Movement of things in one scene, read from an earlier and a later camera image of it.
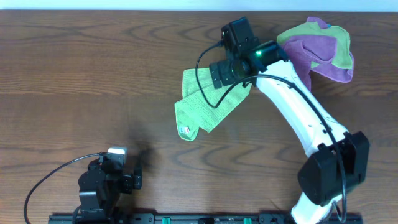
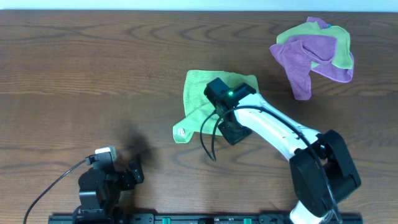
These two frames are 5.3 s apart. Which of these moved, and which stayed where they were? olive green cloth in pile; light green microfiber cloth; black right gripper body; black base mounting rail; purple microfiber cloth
Moved: light green microfiber cloth; black right gripper body
Stayed: olive green cloth in pile; black base mounting rail; purple microfiber cloth
